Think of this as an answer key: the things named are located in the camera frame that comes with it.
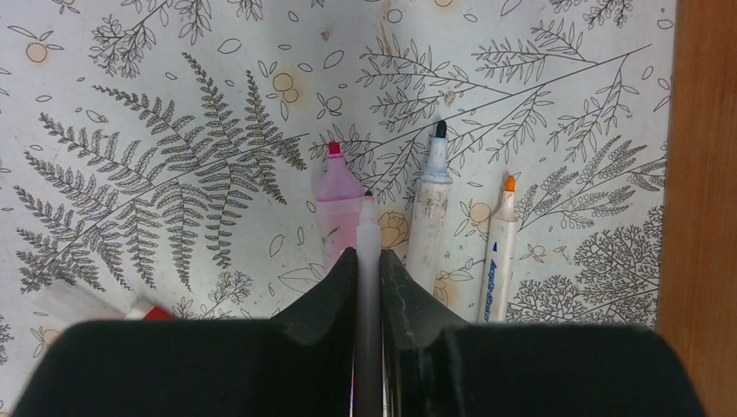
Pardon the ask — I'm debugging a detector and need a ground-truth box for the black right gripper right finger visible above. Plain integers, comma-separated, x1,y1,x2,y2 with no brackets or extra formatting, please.
379,250,705,416

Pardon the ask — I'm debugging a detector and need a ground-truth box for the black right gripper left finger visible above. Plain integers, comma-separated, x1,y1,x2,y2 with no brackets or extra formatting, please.
13,248,358,416

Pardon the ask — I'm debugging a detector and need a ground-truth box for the red capped white marker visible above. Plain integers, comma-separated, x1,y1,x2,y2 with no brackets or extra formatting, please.
352,190,383,416

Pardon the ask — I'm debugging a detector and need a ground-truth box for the orange capped marker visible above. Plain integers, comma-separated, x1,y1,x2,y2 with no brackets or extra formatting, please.
476,175,518,322

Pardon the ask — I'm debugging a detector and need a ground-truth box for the pink highlighter pen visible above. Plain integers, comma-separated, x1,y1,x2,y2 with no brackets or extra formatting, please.
315,142,365,272

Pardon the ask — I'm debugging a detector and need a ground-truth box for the floral table mat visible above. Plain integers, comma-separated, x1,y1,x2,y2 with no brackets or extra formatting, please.
1,1,676,416

